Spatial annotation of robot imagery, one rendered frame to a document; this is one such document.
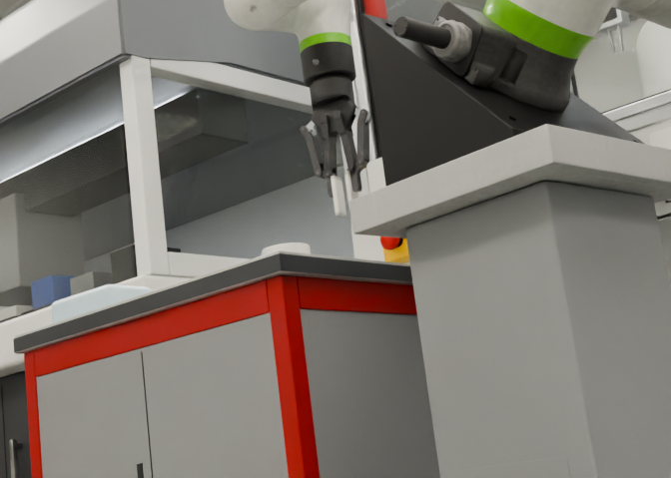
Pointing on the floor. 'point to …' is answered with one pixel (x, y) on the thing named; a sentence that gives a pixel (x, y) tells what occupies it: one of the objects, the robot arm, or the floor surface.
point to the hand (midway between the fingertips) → (345, 195)
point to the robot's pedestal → (540, 304)
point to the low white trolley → (239, 377)
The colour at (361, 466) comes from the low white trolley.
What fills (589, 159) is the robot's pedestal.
